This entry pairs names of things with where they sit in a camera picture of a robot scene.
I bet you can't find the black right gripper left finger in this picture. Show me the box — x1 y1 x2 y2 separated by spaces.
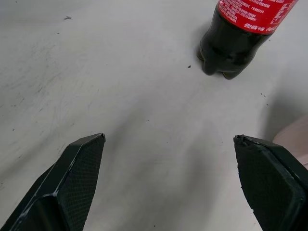
0 133 106 231

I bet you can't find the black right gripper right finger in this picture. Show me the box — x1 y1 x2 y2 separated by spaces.
233 134 308 231

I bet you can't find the cola bottle with red label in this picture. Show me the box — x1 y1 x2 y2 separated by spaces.
198 0 300 80

